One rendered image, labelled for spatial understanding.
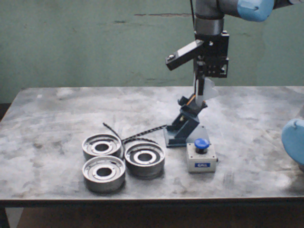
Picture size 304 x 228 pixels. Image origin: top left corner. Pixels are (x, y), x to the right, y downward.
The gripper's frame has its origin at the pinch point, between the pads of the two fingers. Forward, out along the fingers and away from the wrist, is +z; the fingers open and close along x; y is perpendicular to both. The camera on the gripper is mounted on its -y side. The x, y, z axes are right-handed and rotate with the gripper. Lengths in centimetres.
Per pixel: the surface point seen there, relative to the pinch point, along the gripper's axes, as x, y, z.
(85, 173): -19.2, -30.0, 9.0
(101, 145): -6.1, -26.8, 9.6
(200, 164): -17.0, -1.1, 9.1
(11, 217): 51, -81, 92
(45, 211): -3, -47, 37
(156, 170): -17.8, -12.5, 10.0
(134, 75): 148, -16, 60
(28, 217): -5, -52, 37
